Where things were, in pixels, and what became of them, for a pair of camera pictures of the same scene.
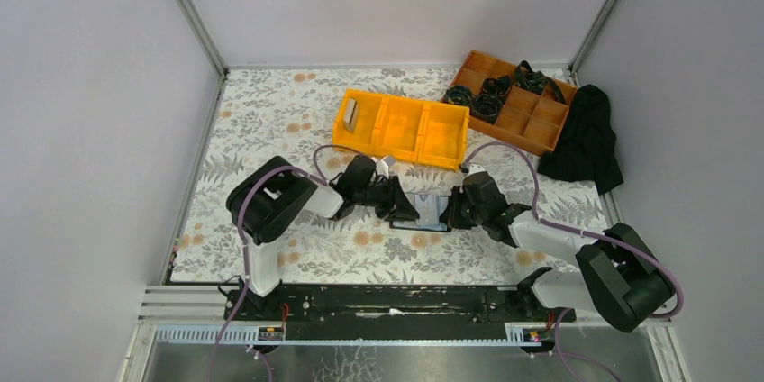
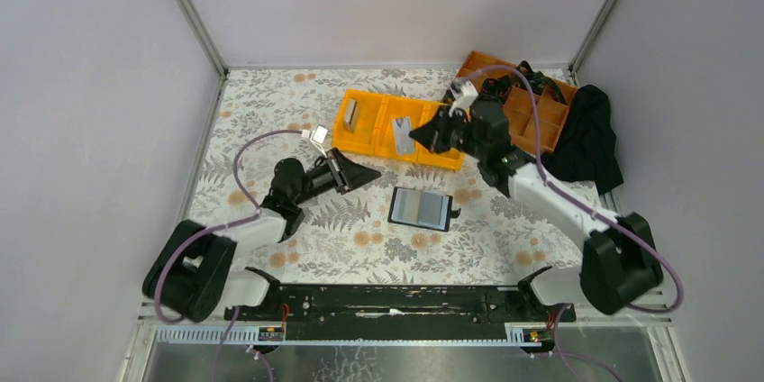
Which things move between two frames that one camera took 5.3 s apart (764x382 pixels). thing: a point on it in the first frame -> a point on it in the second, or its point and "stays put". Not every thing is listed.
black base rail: [394, 313] stays put
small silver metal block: [350, 115] stays put
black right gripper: [459, 210] -> [449, 131]
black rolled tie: [499, 86] stays put
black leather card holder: [429, 207] stays put
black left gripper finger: [404, 209] -> [348, 175]
